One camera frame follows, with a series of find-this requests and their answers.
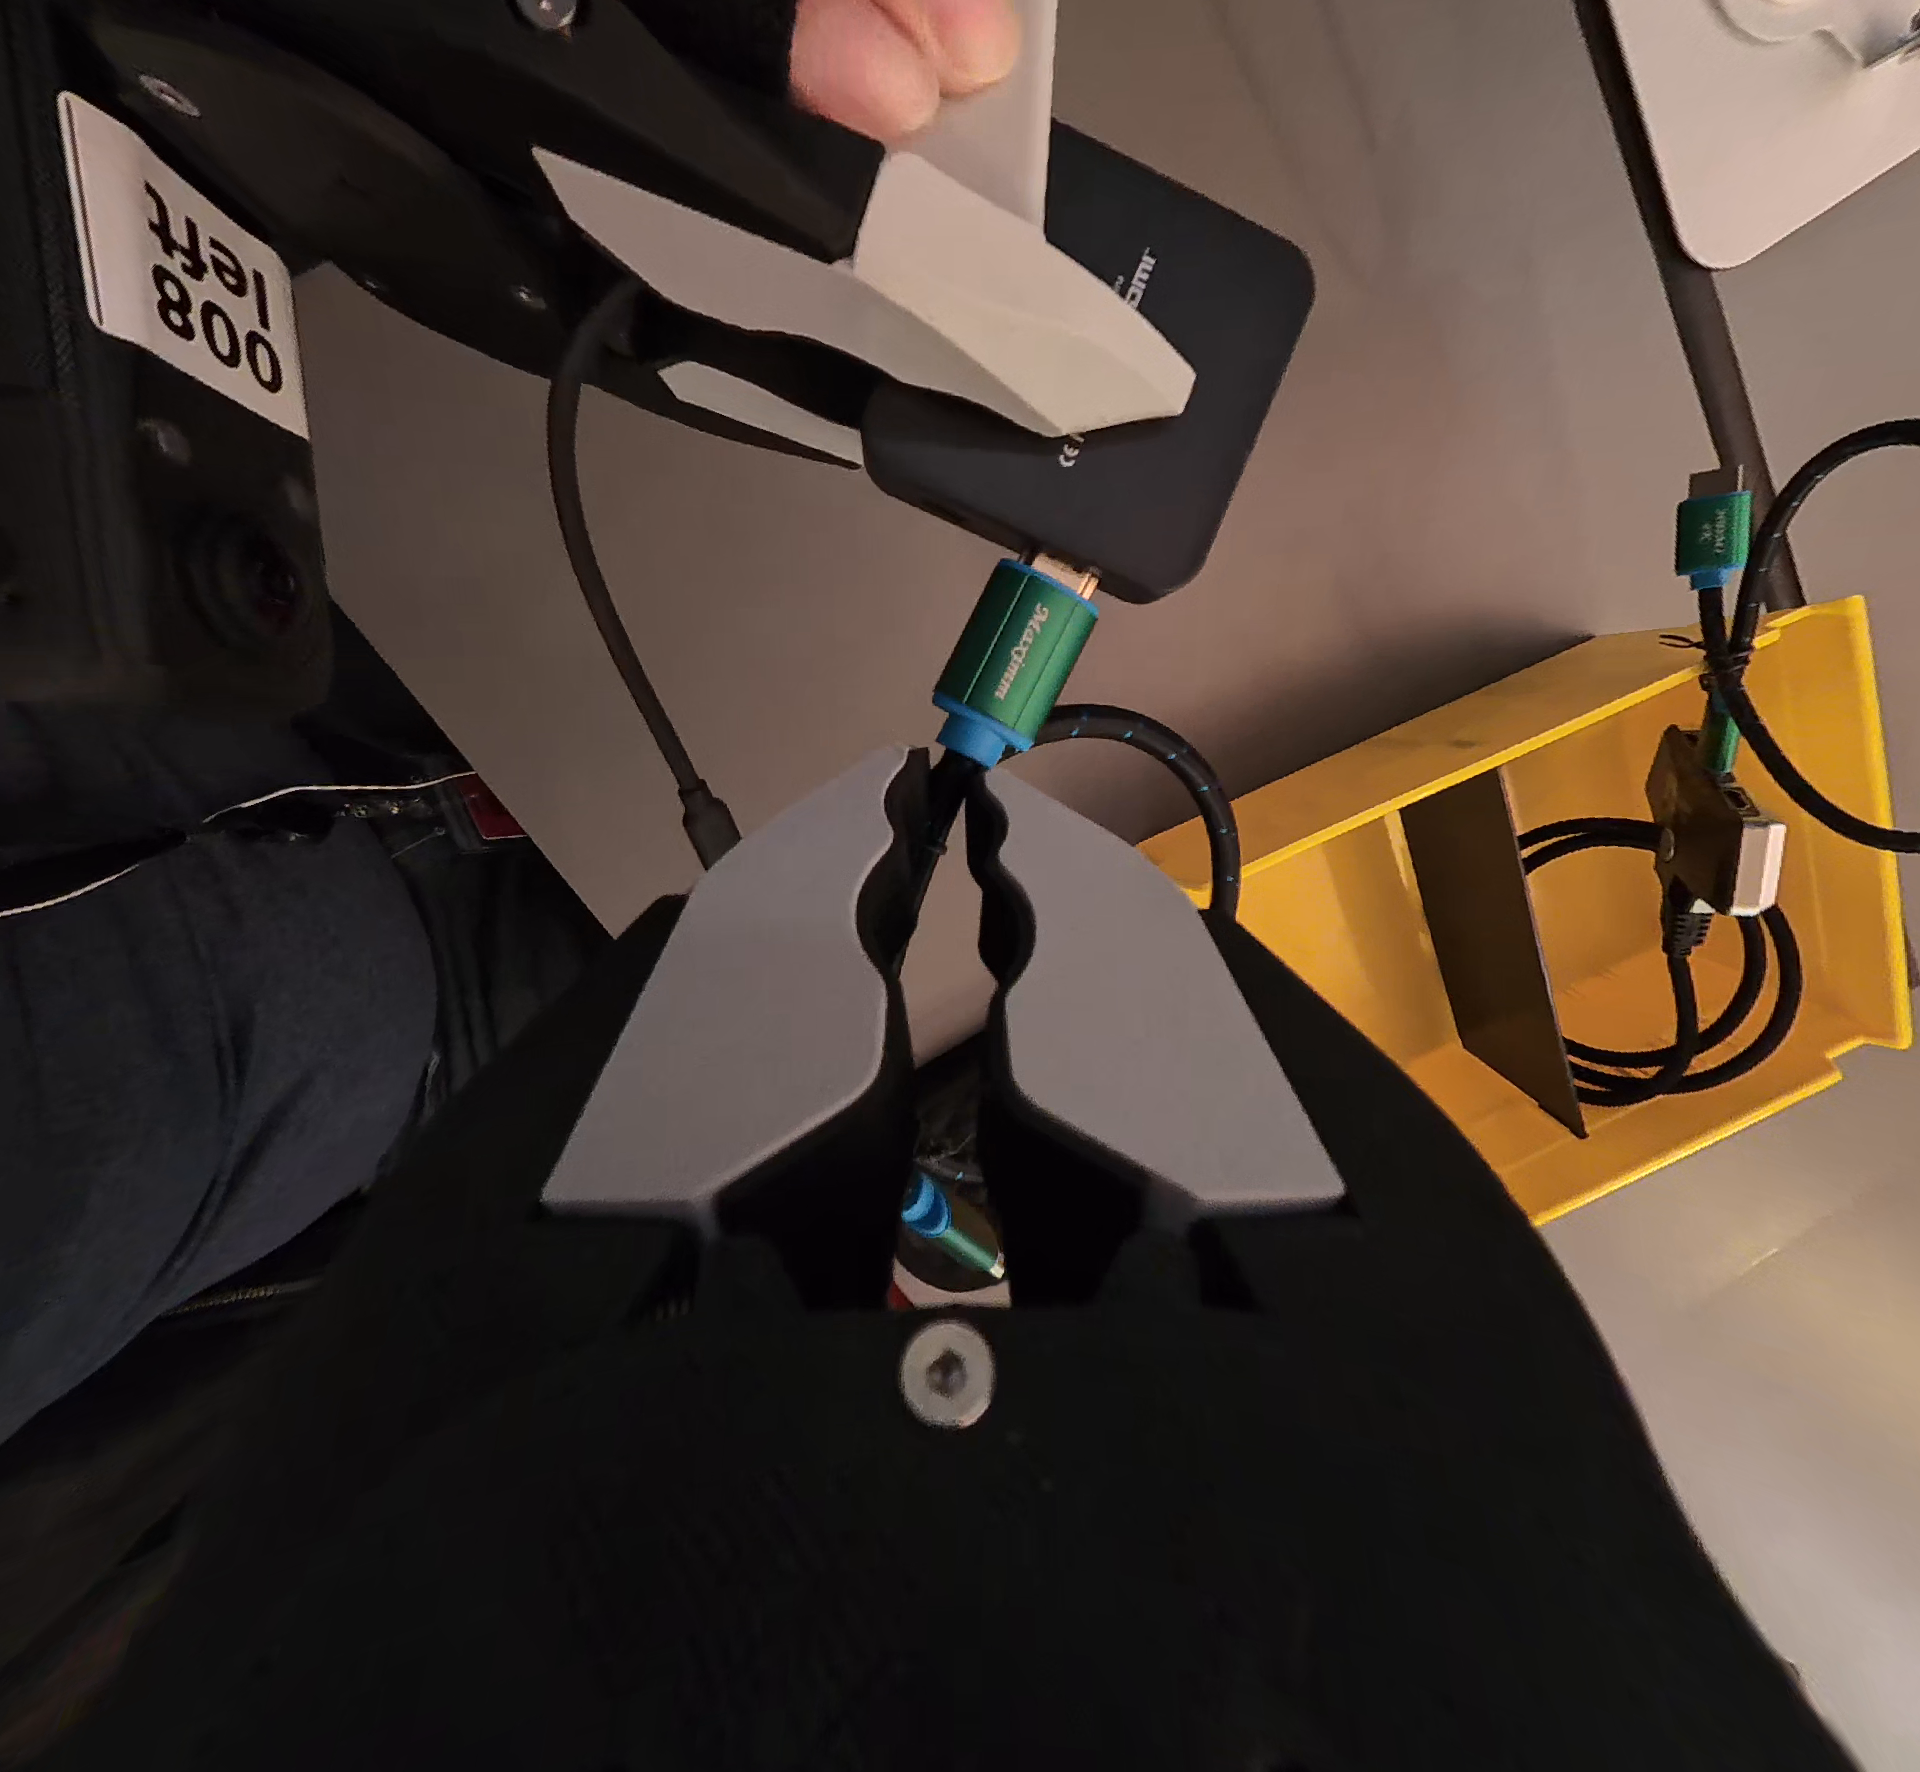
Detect braided hdmi cable green plugs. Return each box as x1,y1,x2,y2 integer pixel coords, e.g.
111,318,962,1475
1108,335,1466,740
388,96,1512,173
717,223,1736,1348
889,550,1238,1312

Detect dark bin divider panel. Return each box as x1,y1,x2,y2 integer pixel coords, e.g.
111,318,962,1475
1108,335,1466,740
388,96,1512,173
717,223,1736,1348
1406,767,1592,1143

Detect black cable with silver plug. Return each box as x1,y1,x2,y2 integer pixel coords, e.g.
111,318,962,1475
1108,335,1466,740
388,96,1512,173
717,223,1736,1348
1516,812,1811,1108

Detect white stand base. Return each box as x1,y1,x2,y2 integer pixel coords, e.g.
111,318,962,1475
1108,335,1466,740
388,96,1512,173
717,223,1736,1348
1561,0,1920,274

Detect thin braided cable green plugs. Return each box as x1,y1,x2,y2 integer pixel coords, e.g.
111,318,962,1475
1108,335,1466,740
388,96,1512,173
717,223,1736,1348
1650,417,1920,860

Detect black mat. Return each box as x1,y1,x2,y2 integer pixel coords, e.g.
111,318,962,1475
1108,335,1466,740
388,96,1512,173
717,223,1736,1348
1525,0,1818,618

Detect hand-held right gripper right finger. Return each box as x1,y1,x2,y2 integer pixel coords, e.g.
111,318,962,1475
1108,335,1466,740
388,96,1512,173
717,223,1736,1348
979,753,1353,1223

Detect yellow plastic bin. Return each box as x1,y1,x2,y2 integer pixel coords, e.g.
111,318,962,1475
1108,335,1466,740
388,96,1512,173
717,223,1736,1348
1140,595,1915,1228

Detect black square adapter hub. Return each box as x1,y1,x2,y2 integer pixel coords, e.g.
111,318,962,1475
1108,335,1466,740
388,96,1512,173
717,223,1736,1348
857,109,1319,607

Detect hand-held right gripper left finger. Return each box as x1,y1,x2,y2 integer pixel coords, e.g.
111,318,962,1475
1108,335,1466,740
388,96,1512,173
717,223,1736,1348
545,747,920,1223

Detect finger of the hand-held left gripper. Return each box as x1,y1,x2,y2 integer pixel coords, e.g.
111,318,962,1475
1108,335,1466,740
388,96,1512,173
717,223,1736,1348
534,138,1196,439
656,358,878,471

